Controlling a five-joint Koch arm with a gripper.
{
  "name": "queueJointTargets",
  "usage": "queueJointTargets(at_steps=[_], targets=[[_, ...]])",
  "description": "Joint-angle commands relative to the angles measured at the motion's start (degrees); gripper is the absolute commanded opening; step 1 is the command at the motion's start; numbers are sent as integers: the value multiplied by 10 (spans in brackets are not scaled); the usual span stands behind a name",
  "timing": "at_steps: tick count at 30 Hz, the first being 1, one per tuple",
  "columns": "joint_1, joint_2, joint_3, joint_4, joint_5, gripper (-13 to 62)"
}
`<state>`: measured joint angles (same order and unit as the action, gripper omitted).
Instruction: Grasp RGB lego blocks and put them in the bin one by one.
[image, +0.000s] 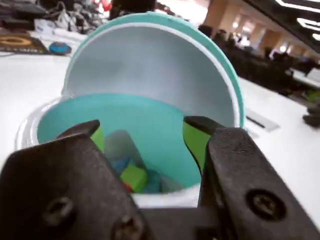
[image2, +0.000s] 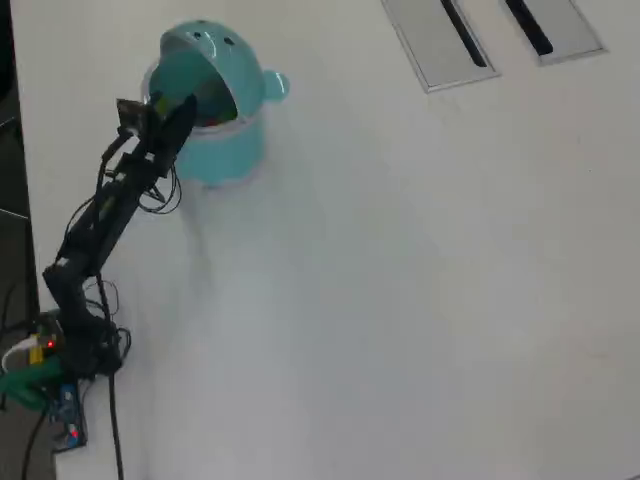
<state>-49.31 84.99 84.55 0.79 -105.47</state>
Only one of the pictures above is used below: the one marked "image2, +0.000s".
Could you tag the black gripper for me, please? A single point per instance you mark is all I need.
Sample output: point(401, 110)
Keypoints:
point(150, 160)

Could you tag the red lego block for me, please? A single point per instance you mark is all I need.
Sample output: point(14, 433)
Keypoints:
point(212, 121)

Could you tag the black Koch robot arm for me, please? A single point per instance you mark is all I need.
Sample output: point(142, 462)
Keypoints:
point(95, 230)

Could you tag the teal whale-shaped bin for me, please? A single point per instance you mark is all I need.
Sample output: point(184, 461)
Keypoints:
point(225, 150)

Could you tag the controller board with red LED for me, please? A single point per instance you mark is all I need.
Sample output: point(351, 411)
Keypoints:
point(50, 330)

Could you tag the yellow connector block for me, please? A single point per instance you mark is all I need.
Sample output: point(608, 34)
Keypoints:
point(36, 355)

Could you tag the green table clamp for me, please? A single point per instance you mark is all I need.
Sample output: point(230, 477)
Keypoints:
point(25, 382)

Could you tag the blue circuit board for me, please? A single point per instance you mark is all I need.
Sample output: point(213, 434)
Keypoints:
point(67, 405)

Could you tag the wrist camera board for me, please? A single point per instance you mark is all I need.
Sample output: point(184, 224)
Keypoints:
point(131, 116)

